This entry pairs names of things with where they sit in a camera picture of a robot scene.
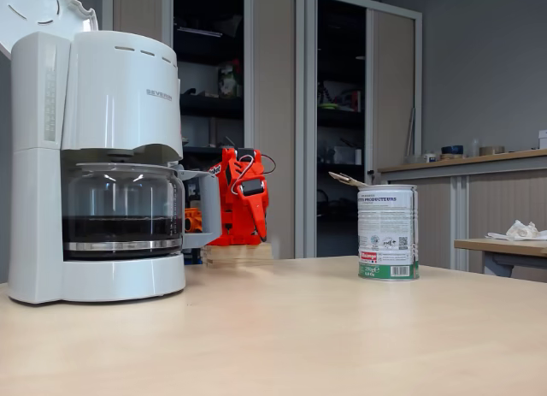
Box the colourful packaging box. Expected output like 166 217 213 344
337 87 363 113

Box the blue scoop with taped handle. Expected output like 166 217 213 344
327 170 371 189

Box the glass carafe grey handle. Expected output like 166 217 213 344
62 161 223 261

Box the white drip coffee maker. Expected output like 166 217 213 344
0 0 187 305

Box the white green coffee tin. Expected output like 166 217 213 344
357 183 421 282

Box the green white box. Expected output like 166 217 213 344
218 64 241 99

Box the orange printed clamp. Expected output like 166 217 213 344
184 207 203 233

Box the low counter cabinet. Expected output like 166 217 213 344
378 149 547 281

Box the white servo cable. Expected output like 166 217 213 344
232 155 254 196

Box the grey leaning tube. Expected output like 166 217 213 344
405 107 416 157

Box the wooden side table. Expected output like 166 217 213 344
454 237 547 281

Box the white storage box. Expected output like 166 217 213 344
332 145 363 166

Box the white crumpled cloth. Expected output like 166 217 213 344
485 219 547 242

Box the grey tambour door cabinet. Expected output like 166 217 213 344
305 0 423 260
102 0 307 260

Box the light wooden base block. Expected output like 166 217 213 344
200 241 274 269

